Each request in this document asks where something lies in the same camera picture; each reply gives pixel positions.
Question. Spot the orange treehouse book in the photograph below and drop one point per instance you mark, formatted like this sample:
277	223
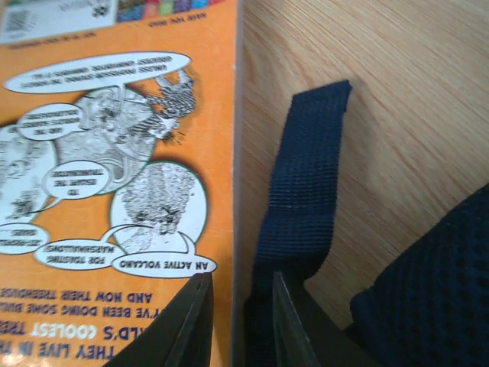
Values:
118	139

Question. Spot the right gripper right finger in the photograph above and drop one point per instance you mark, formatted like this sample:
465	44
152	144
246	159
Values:
304	334

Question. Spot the navy blue student backpack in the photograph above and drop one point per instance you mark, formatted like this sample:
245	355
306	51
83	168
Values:
429	307

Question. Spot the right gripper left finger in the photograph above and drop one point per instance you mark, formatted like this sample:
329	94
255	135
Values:
181	335

